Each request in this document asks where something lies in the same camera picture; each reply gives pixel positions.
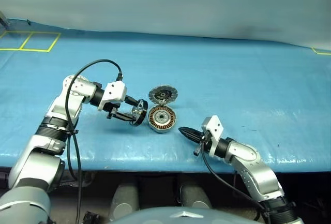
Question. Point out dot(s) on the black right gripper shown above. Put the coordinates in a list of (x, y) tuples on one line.
[(204, 142)]

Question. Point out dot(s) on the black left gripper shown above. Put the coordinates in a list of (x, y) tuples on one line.
[(113, 110)]

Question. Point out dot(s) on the black motor rotor silver hub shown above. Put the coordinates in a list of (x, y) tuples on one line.
[(137, 112)]

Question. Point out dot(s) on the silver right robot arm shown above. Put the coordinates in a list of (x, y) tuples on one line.
[(256, 172)]

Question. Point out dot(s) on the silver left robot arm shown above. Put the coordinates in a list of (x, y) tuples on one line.
[(31, 162)]

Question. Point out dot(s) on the silver motor stator copper coils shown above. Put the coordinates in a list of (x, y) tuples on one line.
[(163, 118)]

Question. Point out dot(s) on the silver motor rotor cap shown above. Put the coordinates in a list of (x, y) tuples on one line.
[(163, 94)]

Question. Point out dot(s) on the grey rounded shape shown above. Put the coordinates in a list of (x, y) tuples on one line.
[(125, 200), (194, 195)]

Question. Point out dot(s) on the grey robot torso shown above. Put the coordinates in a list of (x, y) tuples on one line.
[(181, 217)]

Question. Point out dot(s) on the dark metal fixture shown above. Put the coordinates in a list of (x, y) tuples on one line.
[(3, 21)]

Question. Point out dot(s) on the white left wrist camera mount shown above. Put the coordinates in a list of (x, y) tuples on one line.
[(115, 90)]

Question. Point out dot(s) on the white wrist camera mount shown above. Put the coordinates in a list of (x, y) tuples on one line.
[(216, 128), (115, 90)]

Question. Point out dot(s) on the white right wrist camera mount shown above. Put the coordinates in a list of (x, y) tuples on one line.
[(216, 128)]

